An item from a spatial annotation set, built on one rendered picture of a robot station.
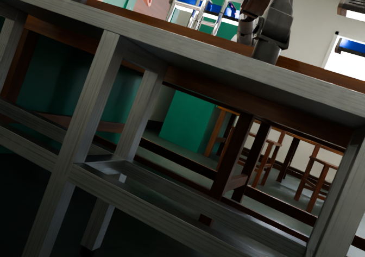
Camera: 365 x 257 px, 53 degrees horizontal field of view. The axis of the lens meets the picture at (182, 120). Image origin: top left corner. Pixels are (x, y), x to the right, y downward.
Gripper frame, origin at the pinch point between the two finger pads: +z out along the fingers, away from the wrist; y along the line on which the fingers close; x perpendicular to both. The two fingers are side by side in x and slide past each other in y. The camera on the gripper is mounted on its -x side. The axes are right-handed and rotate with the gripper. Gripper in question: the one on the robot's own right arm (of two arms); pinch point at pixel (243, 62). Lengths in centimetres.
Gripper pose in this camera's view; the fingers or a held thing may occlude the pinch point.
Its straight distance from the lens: 143.1
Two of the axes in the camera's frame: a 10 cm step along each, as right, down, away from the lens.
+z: 0.5, 6.7, 7.4
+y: -8.6, -3.5, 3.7
